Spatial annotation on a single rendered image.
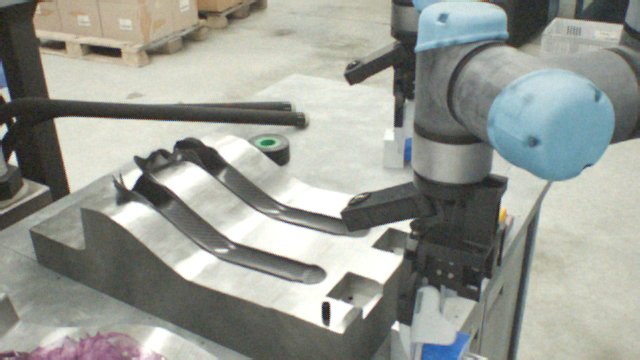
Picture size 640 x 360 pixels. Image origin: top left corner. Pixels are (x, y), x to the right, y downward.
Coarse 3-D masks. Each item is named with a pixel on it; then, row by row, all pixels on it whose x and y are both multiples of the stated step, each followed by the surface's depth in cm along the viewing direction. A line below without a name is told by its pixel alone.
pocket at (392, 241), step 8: (384, 232) 81; (392, 232) 82; (400, 232) 82; (376, 240) 79; (384, 240) 82; (392, 240) 83; (400, 240) 82; (376, 248) 80; (384, 248) 82; (392, 248) 83; (400, 248) 83
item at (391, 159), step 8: (384, 136) 116; (392, 136) 116; (384, 144) 115; (392, 144) 115; (408, 144) 116; (384, 152) 116; (392, 152) 115; (408, 152) 115; (384, 160) 116; (392, 160) 116; (400, 160) 116
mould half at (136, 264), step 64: (192, 192) 85; (320, 192) 92; (64, 256) 87; (128, 256) 79; (192, 256) 77; (320, 256) 77; (384, 256) 76; (192, 320) 77; (256, 320) 71; (320, 320) 67; (384, 320) 75
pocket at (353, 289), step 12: (348, 276) 74; (360, 276) 73; (336, 288) 72; (348, 288) 75; (360, 288) 74; (372, 288) 73; (336, 300) 73; (348, 300) 74; (360, 300) 73; (372, 300) 72
